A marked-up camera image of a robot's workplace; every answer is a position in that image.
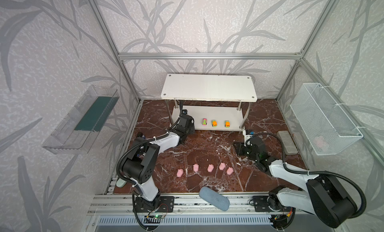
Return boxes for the white wire mesh basket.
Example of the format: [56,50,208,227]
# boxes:
[290,83,364,156]

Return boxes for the clear plastic wall bin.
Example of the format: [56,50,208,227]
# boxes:
[42,85,120,155]

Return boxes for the white two-tier shelf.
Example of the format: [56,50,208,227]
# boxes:
[161,74,258,131]

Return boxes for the pink toy pig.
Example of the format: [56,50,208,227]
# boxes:
[193,163,199,172]
[219,162,226,171]
[177,169,184,178]
[226,167,234,176]
[207,164,215,173]

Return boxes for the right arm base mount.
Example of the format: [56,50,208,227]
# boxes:
[249,196,292,214]

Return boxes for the grey blue oval pad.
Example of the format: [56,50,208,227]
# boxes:
[199,187,230,212]

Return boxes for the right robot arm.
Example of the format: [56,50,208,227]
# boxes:
[233,132,367,229]

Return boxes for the grey sponge block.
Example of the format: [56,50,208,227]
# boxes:
[277,130,299,155]

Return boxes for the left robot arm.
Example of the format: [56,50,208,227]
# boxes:
[116,114,195,203]

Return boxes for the pink toy in basket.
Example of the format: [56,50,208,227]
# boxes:
[314,136,329,151]

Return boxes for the pale green round disc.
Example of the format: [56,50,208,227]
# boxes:
[116,179,127,188]

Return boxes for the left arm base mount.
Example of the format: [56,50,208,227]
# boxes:
[134,196,175,213]

